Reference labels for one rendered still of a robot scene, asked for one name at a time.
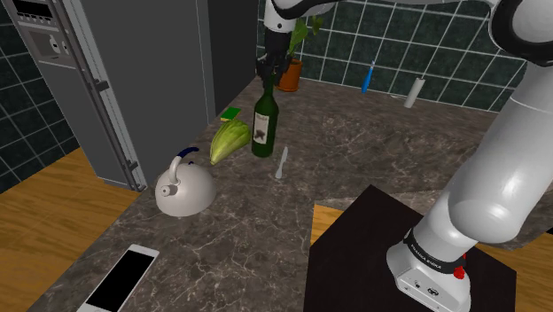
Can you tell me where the white plastic knife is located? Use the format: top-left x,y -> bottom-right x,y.
275,146 -> 289,180

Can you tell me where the grey refrigerator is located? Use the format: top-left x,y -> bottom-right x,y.
3,0 -> 261,193

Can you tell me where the green cabbage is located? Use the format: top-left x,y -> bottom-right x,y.
209,119 -> 252,166

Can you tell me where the white smartphone with black screen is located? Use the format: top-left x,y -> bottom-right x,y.
76,244 -> 160,312

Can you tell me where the dark robot stand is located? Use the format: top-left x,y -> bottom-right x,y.
303,183 -> 518,312

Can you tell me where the white cylinder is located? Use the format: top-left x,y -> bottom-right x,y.
403,77 -> 426,109

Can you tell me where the potted plant in orange pot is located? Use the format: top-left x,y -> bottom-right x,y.
276,15 -> 324,93

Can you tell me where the green wine bottle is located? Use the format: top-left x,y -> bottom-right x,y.
252,73 -> 280,159

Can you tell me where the white kettle with blue handle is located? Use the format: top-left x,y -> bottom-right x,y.
154,147 -> 217,217

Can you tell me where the green and yellow sponge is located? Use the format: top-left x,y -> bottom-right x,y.
220,106 -> 242,123

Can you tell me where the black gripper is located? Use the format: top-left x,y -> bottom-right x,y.
255,27 -> 292,86

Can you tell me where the blue brush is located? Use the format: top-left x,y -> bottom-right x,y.
361,60 -> 377,95

